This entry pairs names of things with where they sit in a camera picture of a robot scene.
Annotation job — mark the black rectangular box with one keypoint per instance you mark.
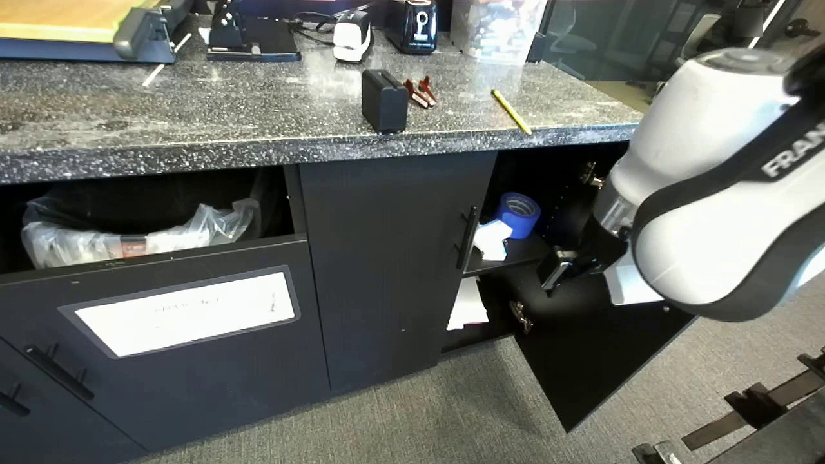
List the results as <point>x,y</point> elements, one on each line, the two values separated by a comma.
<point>383,103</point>

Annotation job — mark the black trash drawer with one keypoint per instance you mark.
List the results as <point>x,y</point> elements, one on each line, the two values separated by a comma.
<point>193,386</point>

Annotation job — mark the white electric stapler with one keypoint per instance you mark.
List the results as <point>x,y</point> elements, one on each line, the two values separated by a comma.
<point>351,35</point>

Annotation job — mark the black cabinet door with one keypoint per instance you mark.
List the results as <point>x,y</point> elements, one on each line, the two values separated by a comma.
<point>580,348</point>
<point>45,432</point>
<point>387,270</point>

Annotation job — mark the white paper sheet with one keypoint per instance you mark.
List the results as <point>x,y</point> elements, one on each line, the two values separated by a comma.
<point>467,306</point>

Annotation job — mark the black hole punch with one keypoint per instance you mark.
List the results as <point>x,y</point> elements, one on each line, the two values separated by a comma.
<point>258,38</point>

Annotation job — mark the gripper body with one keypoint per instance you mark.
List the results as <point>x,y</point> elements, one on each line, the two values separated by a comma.
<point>599,248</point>

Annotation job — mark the black cabinet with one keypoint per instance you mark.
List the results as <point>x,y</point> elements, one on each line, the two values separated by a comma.
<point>374,270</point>

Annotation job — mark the clear trash bag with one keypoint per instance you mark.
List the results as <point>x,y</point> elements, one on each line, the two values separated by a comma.
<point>71,245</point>

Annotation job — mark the white folded paper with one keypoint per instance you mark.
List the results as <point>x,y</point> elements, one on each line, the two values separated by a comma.
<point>491,240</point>

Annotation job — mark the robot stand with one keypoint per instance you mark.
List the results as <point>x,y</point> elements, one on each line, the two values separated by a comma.
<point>773,425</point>

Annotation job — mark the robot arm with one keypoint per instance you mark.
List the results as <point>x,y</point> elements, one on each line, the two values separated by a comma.
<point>702,167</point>

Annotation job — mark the black pencil sharpener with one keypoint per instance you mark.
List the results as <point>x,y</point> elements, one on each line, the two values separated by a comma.
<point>416,26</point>

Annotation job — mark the yellow pencil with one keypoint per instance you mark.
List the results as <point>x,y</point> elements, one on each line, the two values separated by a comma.
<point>512,112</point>

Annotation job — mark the wooden paper trimmer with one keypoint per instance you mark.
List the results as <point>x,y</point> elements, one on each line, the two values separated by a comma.
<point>64,22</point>

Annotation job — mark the office chair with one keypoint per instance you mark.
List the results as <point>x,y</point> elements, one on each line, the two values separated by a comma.
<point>570,35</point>

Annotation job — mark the white stick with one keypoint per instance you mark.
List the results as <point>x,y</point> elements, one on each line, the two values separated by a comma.
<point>164,61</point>

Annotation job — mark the blue tape roll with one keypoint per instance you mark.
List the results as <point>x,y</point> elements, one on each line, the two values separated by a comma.
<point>519,216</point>

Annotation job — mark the white label sheet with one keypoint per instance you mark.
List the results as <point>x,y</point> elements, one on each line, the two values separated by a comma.
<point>187,312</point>

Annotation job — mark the clear plastic container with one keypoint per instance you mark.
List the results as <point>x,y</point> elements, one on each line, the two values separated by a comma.
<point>496,29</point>

